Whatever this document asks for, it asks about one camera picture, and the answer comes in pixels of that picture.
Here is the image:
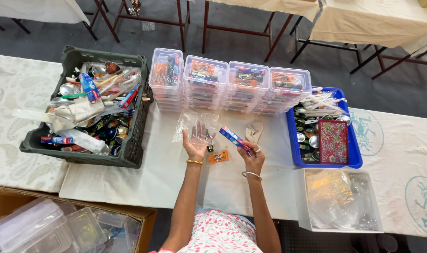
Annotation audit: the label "person's left hand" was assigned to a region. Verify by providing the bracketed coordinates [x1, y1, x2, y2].
[182, 121, 209, 162]

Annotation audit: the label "person's right hand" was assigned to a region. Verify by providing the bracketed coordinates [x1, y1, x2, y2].
[237, 141, 266, 173]

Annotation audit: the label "clear plastic bag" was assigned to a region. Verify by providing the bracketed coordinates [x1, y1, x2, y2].
[171, 112, 220, 145]

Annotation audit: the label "blue red toothpaste box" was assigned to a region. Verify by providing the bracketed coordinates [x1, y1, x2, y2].
[219, 126, 251, 154]
[41, 136, 74, 145]
[78, 72, 102, 104]
[118, 84, 141, 109]

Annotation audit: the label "silver bangle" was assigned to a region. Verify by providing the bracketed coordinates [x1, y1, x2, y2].
[242, 171, 263, 182]

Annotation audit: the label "orange snack packet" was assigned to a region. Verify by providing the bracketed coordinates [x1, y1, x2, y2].
[208, 150, 230, 165]

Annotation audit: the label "beige cloth pouch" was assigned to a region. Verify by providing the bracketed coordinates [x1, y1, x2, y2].
[245, 121, 265, 144]

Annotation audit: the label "plain white cloth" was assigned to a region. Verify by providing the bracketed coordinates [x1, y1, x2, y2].
[58, 101, 300, 221]

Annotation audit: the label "green plastic crate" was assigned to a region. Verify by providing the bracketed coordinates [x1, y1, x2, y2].
[19, 45, 154, 169]

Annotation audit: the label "stack of clear filled boxes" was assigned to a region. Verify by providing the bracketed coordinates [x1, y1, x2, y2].
[222, 61, 271, 114]
[182, 55, 229, 111]
[253, 66, 312, 116]
[148, 47, 185, 113]

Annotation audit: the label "floral dress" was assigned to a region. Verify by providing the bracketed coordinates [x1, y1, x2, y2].
[148, 209, 265, 253]

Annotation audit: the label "red floral box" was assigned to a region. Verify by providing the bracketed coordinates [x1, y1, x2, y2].
[318, 119, 350, 165]

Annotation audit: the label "heap of clear wrapped utensils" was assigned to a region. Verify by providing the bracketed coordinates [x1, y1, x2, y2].
[298, 89, 348, 117]

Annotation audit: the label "clear box of plastic bags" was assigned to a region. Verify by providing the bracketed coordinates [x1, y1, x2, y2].
[297, 167, 384, 234]

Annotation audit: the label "blue plastic tray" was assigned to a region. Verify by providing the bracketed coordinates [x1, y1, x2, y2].
[286, 87, 363, 169]

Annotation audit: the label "white tablecloth with blue prints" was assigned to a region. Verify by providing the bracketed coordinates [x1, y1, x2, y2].
[346, 107, 427, 239]

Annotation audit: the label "cardboard carton of clear boxes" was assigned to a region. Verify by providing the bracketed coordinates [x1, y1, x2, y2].
[0, 186, 158, 253]

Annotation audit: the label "cream cloth table brown legs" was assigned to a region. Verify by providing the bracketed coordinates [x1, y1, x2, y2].
[202, 0, 320, 63]

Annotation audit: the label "cream cloth table black legs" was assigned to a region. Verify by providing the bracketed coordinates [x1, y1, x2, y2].
[290, 0, 427, 89]

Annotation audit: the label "white paisley tablecloth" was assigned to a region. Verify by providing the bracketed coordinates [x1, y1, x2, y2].
[0, 53, 70, 194]

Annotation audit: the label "table with white cloth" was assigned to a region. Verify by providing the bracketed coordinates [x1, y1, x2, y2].
[0, 0, 98, 41]

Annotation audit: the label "brown metal table frame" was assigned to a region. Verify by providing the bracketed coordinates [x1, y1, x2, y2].
[93, 0, 192, 53]

